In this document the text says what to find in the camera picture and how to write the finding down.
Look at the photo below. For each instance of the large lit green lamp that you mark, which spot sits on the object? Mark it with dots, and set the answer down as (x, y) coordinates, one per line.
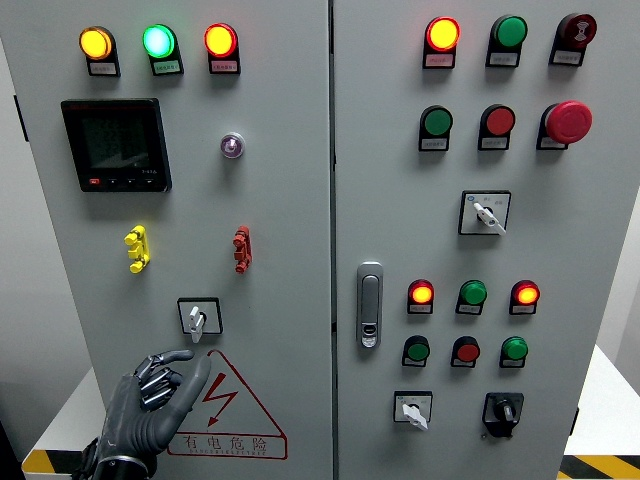
(158, 41)

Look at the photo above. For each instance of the small white lamp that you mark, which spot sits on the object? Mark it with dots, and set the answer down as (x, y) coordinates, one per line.
(232, 145)

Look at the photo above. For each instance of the black yellow striped tape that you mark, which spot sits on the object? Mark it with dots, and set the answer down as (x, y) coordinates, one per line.
(600, 467)
(50, 462)

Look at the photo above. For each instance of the small red push button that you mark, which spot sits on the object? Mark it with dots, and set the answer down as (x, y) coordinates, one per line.
(466, 352)

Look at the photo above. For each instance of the small green push button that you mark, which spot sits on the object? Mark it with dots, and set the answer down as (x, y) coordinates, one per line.
(514, 349)
(417, 351)

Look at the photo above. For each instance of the black display meter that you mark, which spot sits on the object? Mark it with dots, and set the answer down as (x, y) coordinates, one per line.
(116, 145)

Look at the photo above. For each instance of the large yellow lamp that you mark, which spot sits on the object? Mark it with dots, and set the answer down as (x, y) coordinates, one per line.
(95, 43)

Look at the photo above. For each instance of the black cabinet hinge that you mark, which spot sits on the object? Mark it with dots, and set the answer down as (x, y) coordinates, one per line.
(21, 119)
(574, 421)

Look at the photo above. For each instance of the small green lamp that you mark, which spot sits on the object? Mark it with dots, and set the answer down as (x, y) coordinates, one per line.
(472, 293)

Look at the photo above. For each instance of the silver door lock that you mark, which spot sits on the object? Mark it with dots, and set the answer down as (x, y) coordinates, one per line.
(369, 305)

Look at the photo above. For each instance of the large red stop button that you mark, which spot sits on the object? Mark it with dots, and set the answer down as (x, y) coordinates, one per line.
(567, 122)

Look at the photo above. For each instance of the large red push button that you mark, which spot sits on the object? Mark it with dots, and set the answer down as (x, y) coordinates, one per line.
(498, 121)

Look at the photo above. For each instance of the dark red buzzer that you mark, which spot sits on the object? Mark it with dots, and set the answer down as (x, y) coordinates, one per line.
(577, 30)

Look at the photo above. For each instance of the pale grey cabinet door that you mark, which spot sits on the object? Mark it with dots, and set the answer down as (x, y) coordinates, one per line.
(550, 250)
(280, 225)

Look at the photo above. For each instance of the large red-rimmed lit lamp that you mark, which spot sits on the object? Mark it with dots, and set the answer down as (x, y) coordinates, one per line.
(442, 34)
(220, 40)

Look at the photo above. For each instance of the small red lit lamp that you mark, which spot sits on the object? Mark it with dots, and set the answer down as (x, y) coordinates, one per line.
(421, 293)
(526, 294)

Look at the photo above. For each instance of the red warning triangle sticker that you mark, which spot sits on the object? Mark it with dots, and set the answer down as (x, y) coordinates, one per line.
(240, 442)

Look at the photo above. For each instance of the large green push button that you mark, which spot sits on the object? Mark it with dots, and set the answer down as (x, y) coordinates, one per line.
(509, 31)
(436, 122)

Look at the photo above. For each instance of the small label plate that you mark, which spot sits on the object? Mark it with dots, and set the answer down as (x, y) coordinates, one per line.
(103, 68)
(419, 308)
(550, 143)
(511, 364)
(414, 363)
(462, 364)
(468, 309)
(224, 66)
(166, 67)
(502, 59)
(493, 143)
(523, 309)
(439, 60)
(565, 58)
(433, 143)

